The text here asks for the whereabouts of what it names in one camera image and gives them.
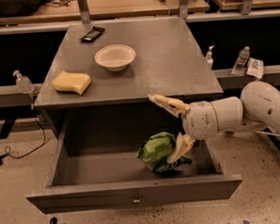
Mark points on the grey cabinet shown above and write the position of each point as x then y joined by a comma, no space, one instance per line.
168,62

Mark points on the right white pump bottle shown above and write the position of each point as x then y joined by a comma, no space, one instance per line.
209,56

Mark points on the black bag on shelf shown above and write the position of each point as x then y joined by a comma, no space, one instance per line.
19,7

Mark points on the black snack bar wrapper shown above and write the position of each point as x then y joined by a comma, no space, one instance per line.
93,34

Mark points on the yellow sponge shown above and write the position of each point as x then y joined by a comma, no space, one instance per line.
72,82

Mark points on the open grey top drawer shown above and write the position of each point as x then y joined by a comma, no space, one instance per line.
95,166

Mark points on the crumpled white paper packet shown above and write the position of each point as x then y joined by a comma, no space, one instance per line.
255,68

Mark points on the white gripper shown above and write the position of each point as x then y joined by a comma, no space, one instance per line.
199,119

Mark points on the clear plastic water bottle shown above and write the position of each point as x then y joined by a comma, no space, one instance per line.
241,60

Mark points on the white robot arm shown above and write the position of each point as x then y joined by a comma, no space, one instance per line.
257,108

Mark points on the green rice chip bag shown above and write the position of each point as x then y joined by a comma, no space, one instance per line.
153,153

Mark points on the left clear sanitizer pump bottle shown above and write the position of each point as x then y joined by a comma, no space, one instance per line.
23,83

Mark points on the white paper bowl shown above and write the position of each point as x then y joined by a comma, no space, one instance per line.
116,57

